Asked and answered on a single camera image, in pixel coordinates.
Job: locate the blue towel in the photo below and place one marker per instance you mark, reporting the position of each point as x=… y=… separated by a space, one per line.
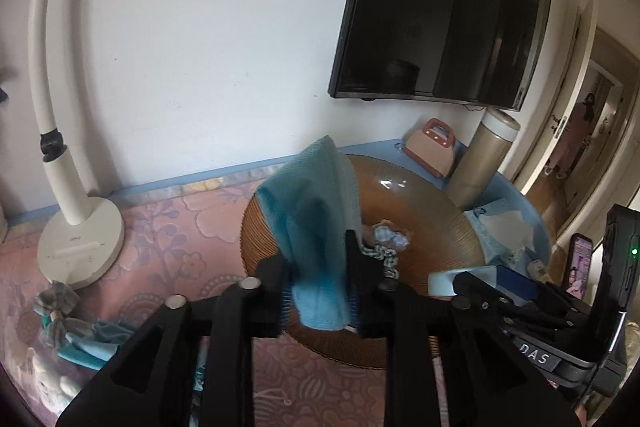
x=310 y=217

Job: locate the black smartphone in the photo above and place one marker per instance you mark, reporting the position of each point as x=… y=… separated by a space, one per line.
x=579 y=267

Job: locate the pink toy case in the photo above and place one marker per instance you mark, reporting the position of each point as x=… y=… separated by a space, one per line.
x=430 y=152

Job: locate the plaid fabric bow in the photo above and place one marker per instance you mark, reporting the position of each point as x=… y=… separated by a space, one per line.
x=56 y=297

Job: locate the beige thermos bottle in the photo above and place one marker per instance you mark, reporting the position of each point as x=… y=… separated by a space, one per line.
x=480 y=157

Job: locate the light blue cloth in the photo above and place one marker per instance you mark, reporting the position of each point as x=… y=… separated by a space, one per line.
x=442 y=283

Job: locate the white door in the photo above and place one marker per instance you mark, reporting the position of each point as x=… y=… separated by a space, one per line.
x=565 y=107

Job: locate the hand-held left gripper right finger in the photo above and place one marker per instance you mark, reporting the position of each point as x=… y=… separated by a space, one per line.
x=354 y=309

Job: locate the pink embossed blanket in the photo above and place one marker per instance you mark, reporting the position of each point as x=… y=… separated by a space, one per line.
x=165 y=237

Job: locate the amber ribbed glass bowl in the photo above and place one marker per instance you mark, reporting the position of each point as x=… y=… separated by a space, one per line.
x=425 y=217

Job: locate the white desk lamp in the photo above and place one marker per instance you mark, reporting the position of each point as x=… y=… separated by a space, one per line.
x=80 y=247

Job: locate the light blue tissue pack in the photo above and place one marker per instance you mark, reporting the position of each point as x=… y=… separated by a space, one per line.
x=500 y=227

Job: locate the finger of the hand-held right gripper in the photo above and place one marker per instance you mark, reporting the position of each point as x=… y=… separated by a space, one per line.
x=517 y=282
x=480 y=292

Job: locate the black television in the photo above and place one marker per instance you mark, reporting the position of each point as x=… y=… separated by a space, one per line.
x=440 y=7

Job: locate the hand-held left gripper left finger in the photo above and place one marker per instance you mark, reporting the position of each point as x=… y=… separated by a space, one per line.
x=286 y=304

